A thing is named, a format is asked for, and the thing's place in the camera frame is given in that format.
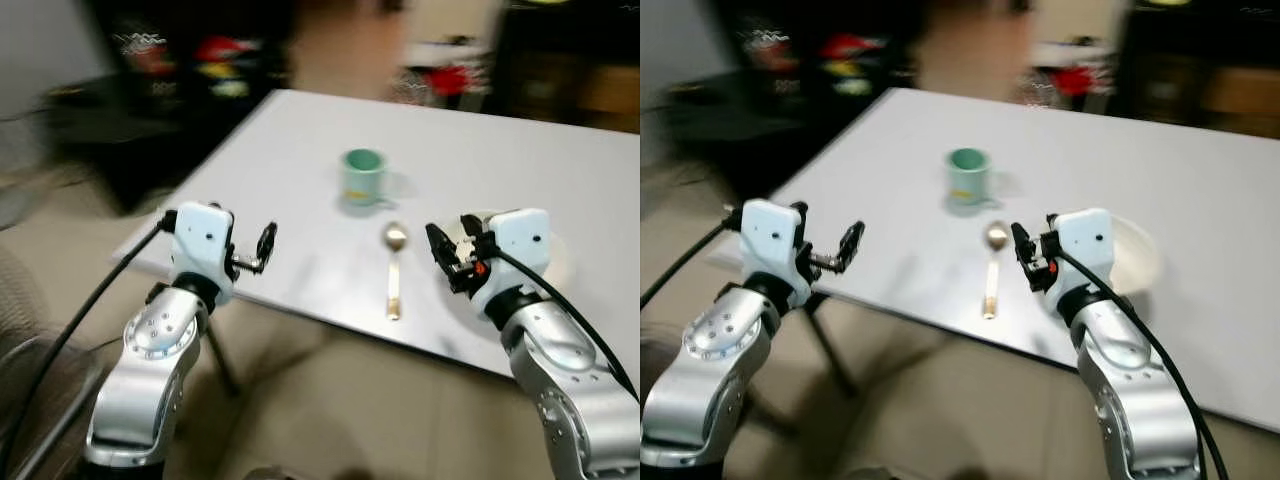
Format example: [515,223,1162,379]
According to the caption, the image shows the metal spoon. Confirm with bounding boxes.
[383,222,409,322]
[982,221,1009,321]

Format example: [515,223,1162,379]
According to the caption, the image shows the green ceramic mug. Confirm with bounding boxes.
[340,148,393,213]
[945,147,999,213]

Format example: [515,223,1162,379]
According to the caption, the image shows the dark table leg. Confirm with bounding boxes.
[803,298,863,397]
[203,318,243,397]

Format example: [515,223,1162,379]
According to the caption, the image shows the black shelf with colourful items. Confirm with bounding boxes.
[45,0,296,213]
[662,0,923,206]

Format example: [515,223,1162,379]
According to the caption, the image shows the red object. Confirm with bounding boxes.
[1052,65,1099,98]
[430,65,473,98]

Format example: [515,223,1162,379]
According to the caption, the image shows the dark wooden cabinet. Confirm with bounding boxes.
[1118,0,1280,139]
[488,0,641,136]

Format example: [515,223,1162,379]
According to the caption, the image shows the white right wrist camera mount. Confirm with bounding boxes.
[470,208,553,321]
[1050,208,1116,326]

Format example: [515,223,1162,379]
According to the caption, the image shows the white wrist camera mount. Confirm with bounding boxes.
[470,208,553,321]
[740,198,809,309]
[1050,208,1116,326]
[168,202,237,306]

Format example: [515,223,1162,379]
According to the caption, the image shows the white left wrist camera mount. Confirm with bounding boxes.
[168,202,237,306]
[740,198,809,309]

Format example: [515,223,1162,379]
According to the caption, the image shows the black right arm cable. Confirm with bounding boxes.
[486,245,641,403]
[1055,250,1229,480]

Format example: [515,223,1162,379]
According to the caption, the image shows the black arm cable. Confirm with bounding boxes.
[1055,250,1229,480]
[640,205,746,309]
[0,208,179,479]
[486,245,641,403]

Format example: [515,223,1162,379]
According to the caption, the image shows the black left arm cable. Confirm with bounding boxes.
[0,208,179,479]
[640,205,746,309]

